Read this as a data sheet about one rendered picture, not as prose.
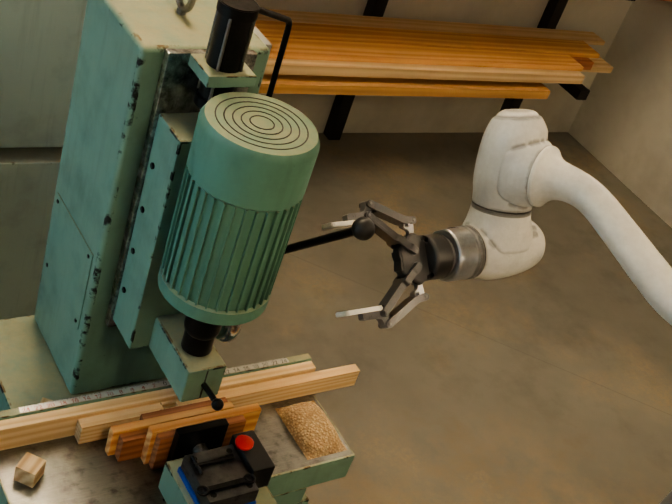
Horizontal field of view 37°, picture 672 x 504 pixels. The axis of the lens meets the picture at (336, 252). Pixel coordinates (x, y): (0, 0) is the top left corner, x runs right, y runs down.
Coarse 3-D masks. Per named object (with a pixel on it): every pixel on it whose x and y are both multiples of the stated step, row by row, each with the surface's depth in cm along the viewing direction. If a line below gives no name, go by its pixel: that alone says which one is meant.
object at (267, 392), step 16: (336, 368) 192; (352, 368) 194; (256, 384) 182; (272, 384) 184; (288, 384) 185; (304, 384) 187; (320, 384) 190; (336, 384) 193; (352, 384) 196; (176, 400) 173; (240, 400) 180; (256, 400) 183; (272, 400) 185; (96, 416) 165; (112, 416) 166; (128, 416) 167; (80, 432) 163; (96, 432) 165
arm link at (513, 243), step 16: (480, 208) 167; (464, 224) 171; (480, 224) 167; (496, 224) 166; (512, 224) 166; (528, 224) 169; (496, 240) 166; (512, 240) 167; (528, 240) 169; (544, 240) 174; (496, 256) 167; (512, 256) 168; (528, 256) 171; (480, 272) 167; (496, 272) 169; (512, 272) 171
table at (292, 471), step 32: (32, 448) 161; (64, 448) 163; (96, 448) 165; (288, 448) 178; (0, 480) 155; (64, 480) 158; (96, 480) 160; (128, 480) 162; (288, 480) 175; (320, 480) 181
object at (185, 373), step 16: (160, 320) 169; (176, 320) 170; (160, 336) 168; (176, 336) 167; (160, 352) 169; (176, 352) 164; (176, 368) 165; (192, 368) 162; (208, 368) 163; (224, 368) 165; (176, 384) 165; (192, 384) 163; (208, 384) 165
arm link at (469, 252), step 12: (456, 228) 166; (468, 228) 167; (456, 240) 163; (468, 240) 164; (480, 240) 166; (456, 252) 164; (468, 252) 164; (480, 252) 165; (456, 264) 164; (468, 264) 164; (480, 264) 166; (456, 276) 165; (468, 276) 167
